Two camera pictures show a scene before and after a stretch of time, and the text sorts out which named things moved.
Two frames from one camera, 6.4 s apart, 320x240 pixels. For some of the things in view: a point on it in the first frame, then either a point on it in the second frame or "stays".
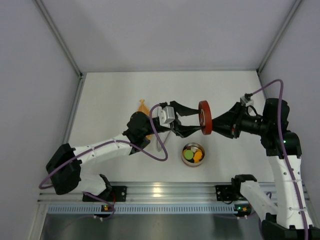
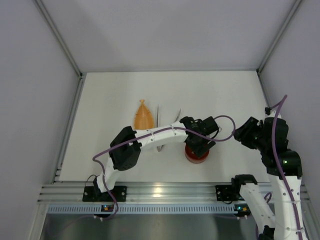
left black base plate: x=115 y=193 stays
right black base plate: x=226 y=193 stays
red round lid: x=205 y=116 → x=191 y=156
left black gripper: x=175 y=120 → x=197 y=144
